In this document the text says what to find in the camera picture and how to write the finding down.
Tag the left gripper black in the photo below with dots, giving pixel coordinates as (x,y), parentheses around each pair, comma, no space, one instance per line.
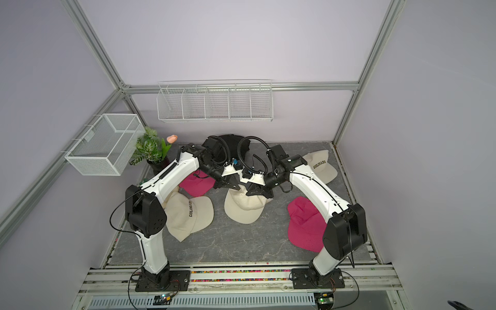
(225,181)

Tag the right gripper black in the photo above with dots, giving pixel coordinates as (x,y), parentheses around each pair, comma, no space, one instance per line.
(259,190)

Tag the cream cap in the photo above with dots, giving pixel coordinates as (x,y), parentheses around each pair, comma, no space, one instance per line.
(319,162)
(243,208)
(186,216)

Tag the black cap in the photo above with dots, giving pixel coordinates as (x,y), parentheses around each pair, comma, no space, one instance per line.
(232,141)

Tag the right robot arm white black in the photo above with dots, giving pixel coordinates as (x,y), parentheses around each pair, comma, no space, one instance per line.
(345,223)

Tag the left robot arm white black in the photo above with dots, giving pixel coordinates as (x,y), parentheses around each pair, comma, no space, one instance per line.
(143,204)

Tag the pink cap left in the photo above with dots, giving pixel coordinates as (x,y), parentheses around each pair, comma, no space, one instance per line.
(197,184)

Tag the pink cap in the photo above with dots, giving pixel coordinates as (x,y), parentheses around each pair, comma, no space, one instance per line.
(197,184)
(306,226)

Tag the pink cap right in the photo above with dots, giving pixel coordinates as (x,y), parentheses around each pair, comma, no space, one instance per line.
(306,226)

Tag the pink tulip flower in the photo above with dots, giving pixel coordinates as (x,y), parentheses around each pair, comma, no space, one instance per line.
(172,139)

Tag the black plant pot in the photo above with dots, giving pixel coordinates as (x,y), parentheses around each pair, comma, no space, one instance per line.
(158,166)

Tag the green artificial plant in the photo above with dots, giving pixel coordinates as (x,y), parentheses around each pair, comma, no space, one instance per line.
(150,147)

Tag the green circuit board right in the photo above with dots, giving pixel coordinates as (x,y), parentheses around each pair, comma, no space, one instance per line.
(324,299)

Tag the green circuit board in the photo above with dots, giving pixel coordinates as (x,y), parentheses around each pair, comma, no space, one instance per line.
(324,299)
(162,300)

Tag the green circuit board left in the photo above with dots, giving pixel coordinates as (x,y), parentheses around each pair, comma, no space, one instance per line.
(162,300)

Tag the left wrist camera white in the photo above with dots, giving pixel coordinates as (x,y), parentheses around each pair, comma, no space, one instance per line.
(232,169)

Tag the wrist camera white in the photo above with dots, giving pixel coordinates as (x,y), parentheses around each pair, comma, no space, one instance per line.
(232,169)
(248,177)

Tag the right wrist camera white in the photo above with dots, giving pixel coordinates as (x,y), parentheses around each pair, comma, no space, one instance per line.
(248,177)

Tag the long white wire shelf basket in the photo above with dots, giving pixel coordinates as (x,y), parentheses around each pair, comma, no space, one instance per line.
(215,100)

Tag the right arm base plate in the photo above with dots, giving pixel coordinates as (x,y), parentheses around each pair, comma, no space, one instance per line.
(308,278)

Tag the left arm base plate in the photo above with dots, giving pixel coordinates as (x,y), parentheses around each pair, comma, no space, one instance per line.
(168,280)

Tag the white slotted cable duct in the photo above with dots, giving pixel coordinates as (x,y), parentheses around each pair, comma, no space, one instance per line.
(207,301)

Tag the white wire cube basket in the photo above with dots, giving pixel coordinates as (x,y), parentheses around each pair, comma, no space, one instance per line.
(107,146)

